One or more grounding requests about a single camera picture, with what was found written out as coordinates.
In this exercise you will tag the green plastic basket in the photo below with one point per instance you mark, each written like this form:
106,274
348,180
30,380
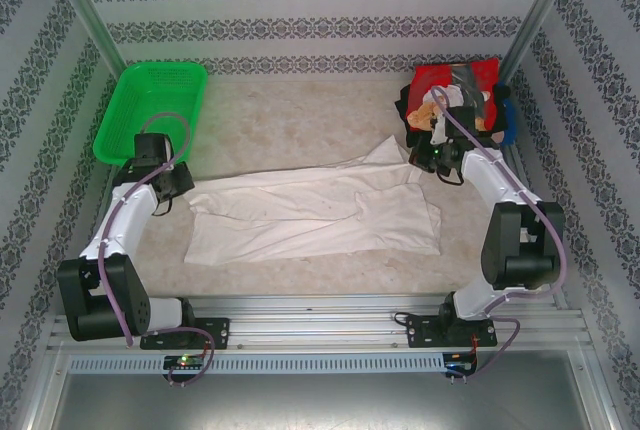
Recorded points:
150,100

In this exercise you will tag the white t-shirt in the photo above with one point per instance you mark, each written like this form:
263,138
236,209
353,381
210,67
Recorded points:
300,220

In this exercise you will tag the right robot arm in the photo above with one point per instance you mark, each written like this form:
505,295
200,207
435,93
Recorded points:
500,185

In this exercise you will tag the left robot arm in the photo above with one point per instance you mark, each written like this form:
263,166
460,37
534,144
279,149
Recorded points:
115,230

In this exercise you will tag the pink folded t-shirt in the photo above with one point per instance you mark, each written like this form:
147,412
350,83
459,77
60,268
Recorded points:
495,136

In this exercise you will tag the blue folded t-shirt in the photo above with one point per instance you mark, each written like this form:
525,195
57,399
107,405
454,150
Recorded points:
510,122

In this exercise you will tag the red teddy bear t-shirt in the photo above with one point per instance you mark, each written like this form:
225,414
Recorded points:
430,75

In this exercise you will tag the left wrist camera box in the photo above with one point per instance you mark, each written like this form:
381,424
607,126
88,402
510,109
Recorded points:
169,157

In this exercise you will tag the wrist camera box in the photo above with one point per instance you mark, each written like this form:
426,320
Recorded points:
439,131
169,157

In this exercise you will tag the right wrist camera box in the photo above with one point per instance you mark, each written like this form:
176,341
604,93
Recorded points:
439,131

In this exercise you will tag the aluminium frame post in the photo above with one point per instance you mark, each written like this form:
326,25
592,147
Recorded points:
90,25
542,15

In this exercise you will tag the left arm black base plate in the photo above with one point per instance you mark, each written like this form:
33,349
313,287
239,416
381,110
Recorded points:
215,332

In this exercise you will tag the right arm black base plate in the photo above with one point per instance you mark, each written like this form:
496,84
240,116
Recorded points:
422,332

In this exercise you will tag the aluminium mounting rail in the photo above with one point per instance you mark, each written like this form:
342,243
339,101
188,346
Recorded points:
320,325

